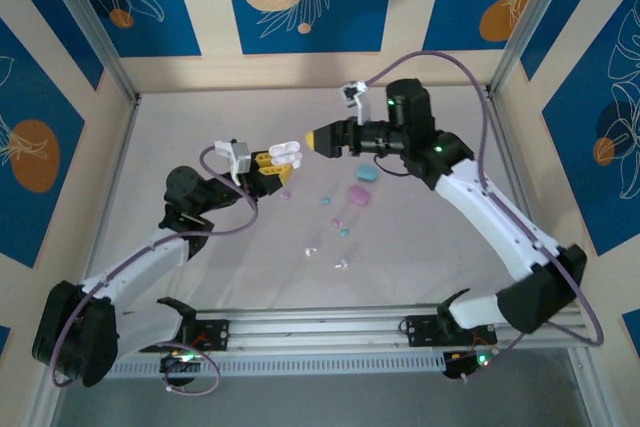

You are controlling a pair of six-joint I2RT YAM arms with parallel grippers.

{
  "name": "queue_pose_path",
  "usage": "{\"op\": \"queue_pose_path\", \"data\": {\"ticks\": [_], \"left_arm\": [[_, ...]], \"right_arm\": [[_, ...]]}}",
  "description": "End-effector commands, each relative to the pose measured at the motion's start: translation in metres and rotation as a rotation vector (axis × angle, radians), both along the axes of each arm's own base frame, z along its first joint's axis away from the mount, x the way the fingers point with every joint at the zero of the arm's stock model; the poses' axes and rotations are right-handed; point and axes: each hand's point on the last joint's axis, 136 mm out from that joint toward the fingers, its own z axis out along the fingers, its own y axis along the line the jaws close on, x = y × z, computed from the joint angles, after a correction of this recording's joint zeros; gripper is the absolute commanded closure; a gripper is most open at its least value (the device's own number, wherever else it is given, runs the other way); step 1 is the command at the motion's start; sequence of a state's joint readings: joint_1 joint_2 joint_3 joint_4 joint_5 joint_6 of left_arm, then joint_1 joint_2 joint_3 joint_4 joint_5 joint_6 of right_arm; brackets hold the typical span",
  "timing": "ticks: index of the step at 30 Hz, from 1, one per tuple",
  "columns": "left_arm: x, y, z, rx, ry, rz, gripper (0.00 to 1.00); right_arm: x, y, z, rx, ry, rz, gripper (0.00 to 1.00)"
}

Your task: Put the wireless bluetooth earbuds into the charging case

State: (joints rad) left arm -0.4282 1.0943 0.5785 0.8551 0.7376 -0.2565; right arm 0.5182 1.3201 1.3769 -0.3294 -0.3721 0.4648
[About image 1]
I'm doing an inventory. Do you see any black controller board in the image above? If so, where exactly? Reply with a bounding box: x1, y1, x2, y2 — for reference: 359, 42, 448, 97
158, 350, 202, 388
442, 348, 495, 383

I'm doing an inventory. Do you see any thin black cable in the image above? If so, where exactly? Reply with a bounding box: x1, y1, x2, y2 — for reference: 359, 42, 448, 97
373, 155, 417, 178

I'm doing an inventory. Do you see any aluminium side rail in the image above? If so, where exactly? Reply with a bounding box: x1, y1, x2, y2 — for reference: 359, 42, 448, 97
480, 86, 601, 427
29, 95, 144, 427

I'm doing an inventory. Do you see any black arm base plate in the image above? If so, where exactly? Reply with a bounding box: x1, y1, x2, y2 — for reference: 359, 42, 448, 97
399, 314, 500, 348
138, 319, 232, 354

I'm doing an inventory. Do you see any aluminium frame post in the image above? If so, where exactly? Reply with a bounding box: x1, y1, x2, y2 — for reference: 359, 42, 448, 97
34, 0, 142, 104
485, 0, 577, 98

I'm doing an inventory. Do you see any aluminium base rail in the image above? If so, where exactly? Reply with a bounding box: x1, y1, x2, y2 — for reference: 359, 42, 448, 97
192, 302, 586, 349

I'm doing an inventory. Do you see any grey slotted cable duct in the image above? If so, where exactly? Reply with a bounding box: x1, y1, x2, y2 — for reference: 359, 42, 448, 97
64, 350, 447, 381

